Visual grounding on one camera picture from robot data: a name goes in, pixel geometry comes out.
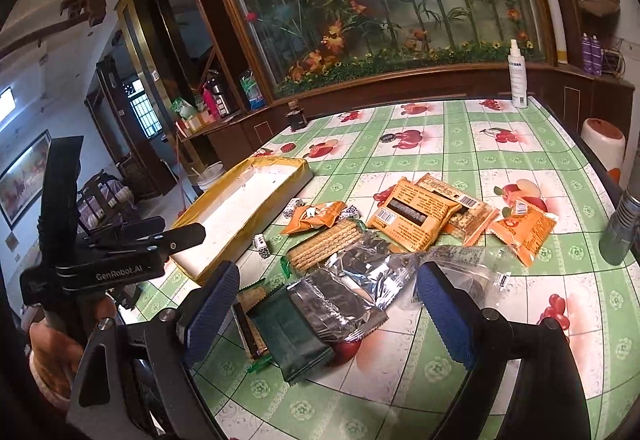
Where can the green white bag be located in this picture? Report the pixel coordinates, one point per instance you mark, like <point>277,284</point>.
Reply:
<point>182,109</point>

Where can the red bottle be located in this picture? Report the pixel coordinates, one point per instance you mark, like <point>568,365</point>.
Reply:
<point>208,105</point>

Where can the brown object on shelf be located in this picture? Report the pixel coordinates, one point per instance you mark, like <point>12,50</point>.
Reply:
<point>600,10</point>

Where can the sandwich cracker packet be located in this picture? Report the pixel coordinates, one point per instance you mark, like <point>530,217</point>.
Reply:
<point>252,315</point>

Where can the white spray bottle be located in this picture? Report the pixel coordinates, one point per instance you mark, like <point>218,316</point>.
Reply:
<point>518,75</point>

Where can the white orange plastic container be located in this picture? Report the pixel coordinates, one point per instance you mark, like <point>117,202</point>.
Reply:
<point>602,140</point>

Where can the silver packet dark contents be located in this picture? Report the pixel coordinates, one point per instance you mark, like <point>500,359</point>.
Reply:
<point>335,305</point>

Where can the black white candy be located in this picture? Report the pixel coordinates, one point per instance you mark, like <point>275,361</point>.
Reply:
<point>261,245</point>
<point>353,210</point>
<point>291,210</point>

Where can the framed wall painting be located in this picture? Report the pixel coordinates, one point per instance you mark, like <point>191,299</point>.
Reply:
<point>22,180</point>

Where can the wooden chair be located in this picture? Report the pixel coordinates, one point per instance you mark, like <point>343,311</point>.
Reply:
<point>102,200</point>

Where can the small orange snack packet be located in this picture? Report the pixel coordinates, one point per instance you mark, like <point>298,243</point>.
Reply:
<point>525,230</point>

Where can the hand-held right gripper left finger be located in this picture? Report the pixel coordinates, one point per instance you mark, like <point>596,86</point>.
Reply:
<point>212,315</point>

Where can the brown cracker packet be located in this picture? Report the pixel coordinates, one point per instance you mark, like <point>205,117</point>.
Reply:
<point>472,215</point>

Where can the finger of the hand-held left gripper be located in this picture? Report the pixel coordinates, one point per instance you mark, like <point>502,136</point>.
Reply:
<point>130,227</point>
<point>175,237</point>

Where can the dark green snack packet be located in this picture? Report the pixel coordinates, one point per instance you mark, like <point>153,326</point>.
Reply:
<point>290,345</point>

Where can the dark ink bottle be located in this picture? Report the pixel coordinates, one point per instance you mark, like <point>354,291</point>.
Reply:
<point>296,118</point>

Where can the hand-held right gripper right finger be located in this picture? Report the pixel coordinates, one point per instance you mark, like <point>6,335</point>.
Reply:
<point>445,320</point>

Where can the large orange snack packet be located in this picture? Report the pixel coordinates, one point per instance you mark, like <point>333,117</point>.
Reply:
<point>410,215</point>

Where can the artificial flower glass display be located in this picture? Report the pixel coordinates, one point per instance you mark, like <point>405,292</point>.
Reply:
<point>375,10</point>

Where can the purple bottle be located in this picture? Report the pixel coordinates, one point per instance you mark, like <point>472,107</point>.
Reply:
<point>586,53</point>
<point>597,55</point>

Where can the orange face print snack packet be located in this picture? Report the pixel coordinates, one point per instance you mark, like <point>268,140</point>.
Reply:
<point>312,215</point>

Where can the clear plastic snack packet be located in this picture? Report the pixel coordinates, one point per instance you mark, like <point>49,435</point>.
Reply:
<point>482,270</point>

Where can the white plastic bucket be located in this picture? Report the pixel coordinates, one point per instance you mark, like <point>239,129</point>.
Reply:
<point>209,177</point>

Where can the dark thermos jug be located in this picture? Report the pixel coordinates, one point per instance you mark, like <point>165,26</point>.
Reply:
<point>217,93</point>

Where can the tall wooden glass cabinet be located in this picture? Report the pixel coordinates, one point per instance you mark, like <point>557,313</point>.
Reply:
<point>150,70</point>

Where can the person's left hand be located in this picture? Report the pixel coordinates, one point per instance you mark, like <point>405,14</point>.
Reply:
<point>50,360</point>

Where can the clear round cracker packet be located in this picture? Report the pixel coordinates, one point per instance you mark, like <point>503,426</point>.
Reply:
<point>325,240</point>

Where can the blue green plastic bag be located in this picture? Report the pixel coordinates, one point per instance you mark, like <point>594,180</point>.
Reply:
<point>251,90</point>

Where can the silver foil packet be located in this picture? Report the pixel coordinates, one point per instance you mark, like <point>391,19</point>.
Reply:
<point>370,260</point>

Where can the yellow edged white tray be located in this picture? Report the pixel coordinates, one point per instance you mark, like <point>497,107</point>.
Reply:
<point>240,215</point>

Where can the yellow cardboard box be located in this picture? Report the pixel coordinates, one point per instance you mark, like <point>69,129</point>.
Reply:
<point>196,123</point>

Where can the green fruit print tablecloth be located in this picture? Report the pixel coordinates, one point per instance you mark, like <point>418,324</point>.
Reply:
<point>450,160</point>

